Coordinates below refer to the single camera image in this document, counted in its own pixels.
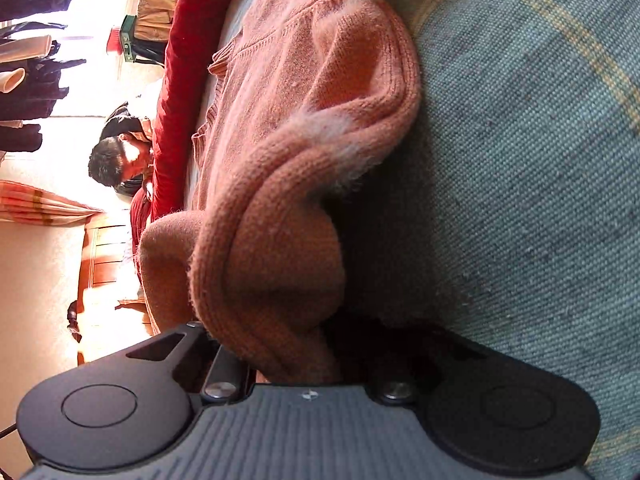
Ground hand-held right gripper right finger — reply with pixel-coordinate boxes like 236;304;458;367
369;332;488;406

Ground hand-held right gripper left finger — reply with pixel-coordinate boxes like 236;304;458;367
126;322;251;404

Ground orange knitted sweater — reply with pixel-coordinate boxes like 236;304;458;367
139;0;423;386

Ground row of dark hanging clothes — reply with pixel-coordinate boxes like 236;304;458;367
0;0;96;153

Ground wooden cabinet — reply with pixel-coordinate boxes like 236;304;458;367
77;210;151;366

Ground pink striped curtain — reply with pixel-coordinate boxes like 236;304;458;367
0;180;103;226

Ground blue plaid bed sheet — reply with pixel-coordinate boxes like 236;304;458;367
185;0;640;480

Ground red long bolster pillow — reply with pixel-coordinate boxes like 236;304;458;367
129;0;251;256

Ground green box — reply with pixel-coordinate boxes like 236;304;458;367
120;14;138;63

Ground yellow draped shirts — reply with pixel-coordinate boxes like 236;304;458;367
135;0;188;43

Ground beige hanging leggings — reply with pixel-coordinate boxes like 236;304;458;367
0;35;53;93

